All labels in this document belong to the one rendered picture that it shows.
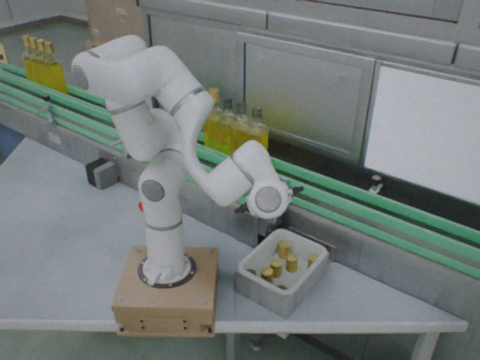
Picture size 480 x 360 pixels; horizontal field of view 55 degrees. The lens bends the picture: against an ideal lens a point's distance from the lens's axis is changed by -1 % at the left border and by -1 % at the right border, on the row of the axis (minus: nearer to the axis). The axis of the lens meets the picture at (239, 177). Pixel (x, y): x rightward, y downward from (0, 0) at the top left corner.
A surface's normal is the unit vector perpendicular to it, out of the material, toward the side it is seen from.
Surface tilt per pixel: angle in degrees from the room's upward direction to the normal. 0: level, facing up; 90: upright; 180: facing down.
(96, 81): 95
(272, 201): 55
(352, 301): 0
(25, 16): 90
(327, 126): 90
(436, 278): 90
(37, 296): 0
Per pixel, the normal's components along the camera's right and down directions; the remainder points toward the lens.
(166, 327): 0.00, 0.53
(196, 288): 0.02, -0.88
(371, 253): -0.60, 0.43
